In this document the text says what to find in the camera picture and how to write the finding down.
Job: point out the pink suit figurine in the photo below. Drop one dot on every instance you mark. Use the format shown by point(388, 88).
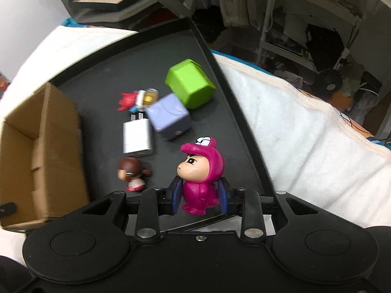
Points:
point(202, 168)

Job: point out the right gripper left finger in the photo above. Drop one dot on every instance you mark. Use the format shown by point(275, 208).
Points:
point(115, 209)

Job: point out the black tray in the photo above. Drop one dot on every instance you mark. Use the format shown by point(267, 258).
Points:
point(142, 61)

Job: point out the brown haired girl figurine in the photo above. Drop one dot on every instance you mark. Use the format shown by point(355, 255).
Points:
point(133, 171)

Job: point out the red haired small figurine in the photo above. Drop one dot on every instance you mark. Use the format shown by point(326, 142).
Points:
point(138, 101)

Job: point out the white metal shelf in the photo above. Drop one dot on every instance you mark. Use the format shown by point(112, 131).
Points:
point(322, 13)

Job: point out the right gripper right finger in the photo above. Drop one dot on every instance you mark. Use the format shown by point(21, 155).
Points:
point(262, 217)

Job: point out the green hexagonal box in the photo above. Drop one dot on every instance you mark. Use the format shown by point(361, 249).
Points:
point(190, 84)

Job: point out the purple cube box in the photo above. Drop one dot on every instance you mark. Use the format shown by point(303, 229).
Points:
point(169, 117)

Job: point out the white charger plug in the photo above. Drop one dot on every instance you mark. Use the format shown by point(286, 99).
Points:
point(137, 136)

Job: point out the brown cardboard box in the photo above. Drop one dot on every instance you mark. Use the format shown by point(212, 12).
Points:
point(41, 164)

